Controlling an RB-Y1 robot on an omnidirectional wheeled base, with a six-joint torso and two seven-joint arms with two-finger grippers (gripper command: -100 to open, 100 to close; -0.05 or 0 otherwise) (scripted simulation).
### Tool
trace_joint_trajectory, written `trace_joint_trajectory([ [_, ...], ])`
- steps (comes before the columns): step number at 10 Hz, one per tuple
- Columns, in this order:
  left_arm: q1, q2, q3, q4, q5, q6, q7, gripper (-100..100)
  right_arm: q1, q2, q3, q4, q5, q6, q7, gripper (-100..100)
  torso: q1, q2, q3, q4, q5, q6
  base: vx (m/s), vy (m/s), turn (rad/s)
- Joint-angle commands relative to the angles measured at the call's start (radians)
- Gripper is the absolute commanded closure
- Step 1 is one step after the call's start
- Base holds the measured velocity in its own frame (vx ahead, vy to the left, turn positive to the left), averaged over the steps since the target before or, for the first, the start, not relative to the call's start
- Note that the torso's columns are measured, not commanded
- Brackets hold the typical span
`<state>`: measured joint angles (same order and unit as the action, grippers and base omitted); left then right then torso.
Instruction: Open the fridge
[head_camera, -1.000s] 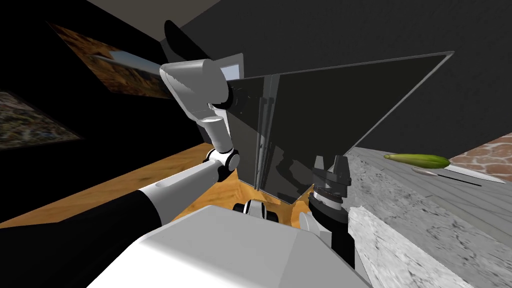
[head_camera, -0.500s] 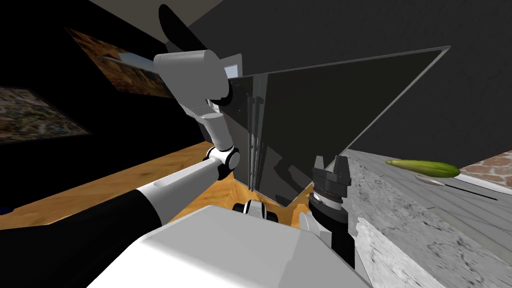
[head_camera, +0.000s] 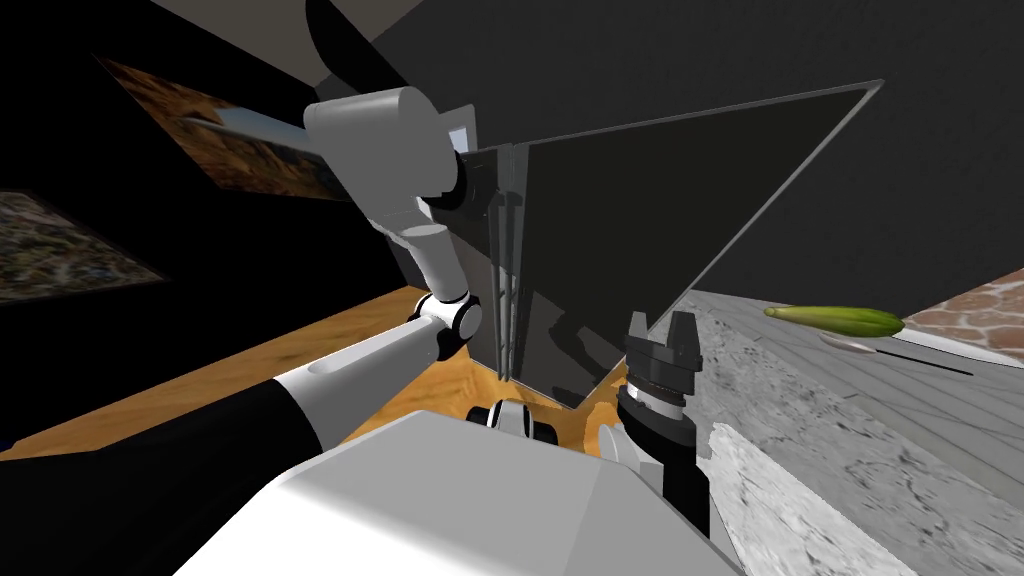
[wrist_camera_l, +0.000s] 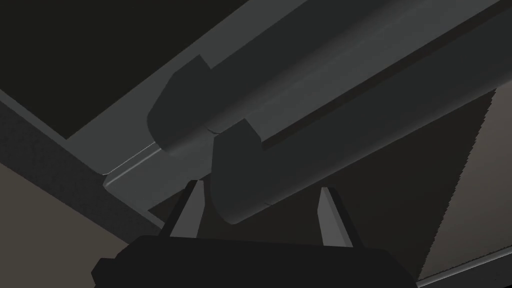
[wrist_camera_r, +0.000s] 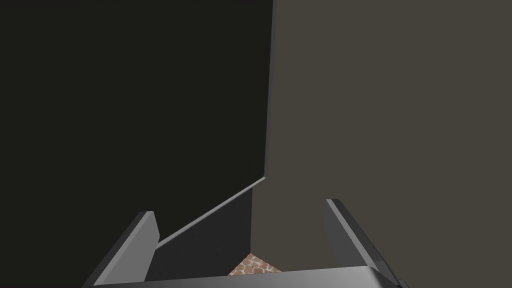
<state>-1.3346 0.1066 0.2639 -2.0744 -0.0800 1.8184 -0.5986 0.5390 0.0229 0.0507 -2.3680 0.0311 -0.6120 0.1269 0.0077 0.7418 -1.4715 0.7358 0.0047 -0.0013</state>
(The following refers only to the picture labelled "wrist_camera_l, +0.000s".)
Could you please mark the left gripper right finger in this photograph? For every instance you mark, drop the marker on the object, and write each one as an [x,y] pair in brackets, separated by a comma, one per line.
[331,224]

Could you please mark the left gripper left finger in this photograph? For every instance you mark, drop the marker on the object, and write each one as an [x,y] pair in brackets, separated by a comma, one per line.
[191,216]

